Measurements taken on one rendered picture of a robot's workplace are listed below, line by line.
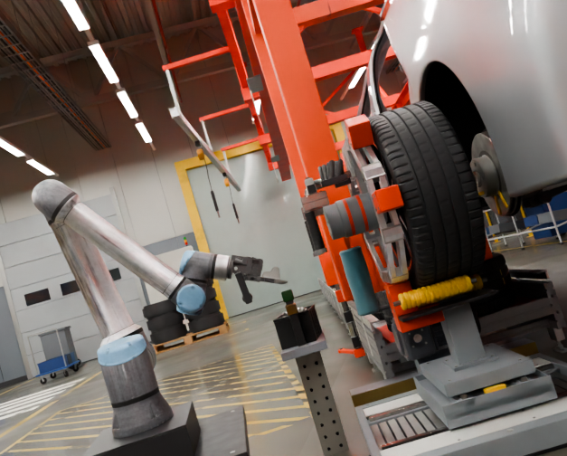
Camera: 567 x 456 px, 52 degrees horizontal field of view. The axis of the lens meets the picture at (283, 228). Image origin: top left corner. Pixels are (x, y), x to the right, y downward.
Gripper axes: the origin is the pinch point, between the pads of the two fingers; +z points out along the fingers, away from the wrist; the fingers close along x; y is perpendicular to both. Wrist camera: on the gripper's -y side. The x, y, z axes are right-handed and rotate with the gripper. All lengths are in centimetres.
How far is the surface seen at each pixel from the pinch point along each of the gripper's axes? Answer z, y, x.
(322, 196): 7.8, 30.7, -14.2
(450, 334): 61, -9, -2
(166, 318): -158, -92, 824
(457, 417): 61, -34, -19
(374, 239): 35.0, 23.2, 26.0
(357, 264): 27.3, 11.3, 12.3
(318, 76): 31, 297, 591
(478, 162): 63, 54, -2
